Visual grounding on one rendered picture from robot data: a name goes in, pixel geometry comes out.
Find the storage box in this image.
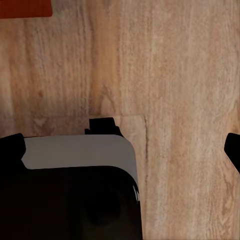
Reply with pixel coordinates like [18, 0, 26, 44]
[0, 0, 53, 19]

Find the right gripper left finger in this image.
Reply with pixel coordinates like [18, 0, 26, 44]
[0, 133, 26, 193]

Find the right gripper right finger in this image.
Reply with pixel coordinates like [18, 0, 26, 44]
[224, 133, 240, 173]

